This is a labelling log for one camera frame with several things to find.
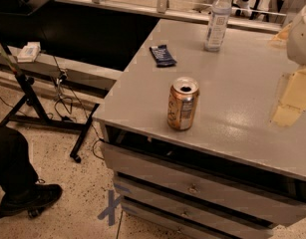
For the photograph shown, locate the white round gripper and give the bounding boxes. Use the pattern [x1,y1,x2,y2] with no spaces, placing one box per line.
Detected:
[272,6,306,126]

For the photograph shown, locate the clear plastic water bottle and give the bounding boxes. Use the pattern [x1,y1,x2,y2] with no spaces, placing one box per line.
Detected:
[204,0,232,52]

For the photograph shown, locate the orange soda can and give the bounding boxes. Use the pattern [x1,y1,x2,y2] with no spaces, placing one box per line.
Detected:
[167,77,199,130]

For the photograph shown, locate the metal window railing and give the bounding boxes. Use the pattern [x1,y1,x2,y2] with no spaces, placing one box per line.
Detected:
[56,0,306,35]

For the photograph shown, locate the grey drawer cabinet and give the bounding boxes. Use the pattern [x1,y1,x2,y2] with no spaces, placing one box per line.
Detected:
[97,20,306,239]

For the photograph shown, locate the dark blue snack bar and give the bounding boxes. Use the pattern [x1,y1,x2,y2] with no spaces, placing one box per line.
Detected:
[150,45,176,67]

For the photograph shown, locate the blue tape cross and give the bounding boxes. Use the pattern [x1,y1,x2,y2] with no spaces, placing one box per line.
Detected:
[97,183,130,226]

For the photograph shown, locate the white box on ledge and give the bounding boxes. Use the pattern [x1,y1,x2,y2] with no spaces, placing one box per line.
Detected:
[17,42,41,63]

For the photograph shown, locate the black metal stand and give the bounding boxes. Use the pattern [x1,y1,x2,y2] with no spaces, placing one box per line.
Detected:
[0,42,99,163]

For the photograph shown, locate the black shoe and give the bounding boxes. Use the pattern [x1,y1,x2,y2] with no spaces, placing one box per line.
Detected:
[0,184,63,216]

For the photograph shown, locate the black trouser leg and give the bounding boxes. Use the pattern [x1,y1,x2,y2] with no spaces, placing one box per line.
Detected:
[0,126,38,194]

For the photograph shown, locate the black floor cables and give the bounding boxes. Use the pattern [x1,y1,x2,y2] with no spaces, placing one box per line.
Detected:
[51,55,106,161]

